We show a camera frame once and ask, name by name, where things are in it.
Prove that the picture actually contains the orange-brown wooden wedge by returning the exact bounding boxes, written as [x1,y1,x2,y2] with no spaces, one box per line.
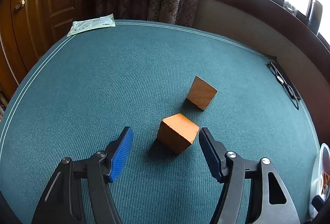
[322,171,330,193]

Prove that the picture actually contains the dark thermos bottle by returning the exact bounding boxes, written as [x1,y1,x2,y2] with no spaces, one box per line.
[308,0,323,36]

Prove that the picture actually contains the green mat table cover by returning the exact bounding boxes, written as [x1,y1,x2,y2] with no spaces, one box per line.
[1,21,319,223]

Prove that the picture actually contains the brass door knob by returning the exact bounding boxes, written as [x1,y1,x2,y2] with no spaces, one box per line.
[15,0,25,11]

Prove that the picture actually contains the brown wooden wedge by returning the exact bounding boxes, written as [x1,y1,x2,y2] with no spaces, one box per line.
[187,76,217,111]

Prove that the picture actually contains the brown wooden door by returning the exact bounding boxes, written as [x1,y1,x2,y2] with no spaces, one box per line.
[1,0,82,99]

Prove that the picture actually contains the orange wooden block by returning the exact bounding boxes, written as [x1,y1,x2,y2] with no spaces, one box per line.
[157,113,199,155]

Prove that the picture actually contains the black eyeglasses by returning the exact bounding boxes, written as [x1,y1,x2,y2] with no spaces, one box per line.
[266,61,301,110]

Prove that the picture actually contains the clear glass bowl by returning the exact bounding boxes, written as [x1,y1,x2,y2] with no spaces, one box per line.
[309,143,329,219]

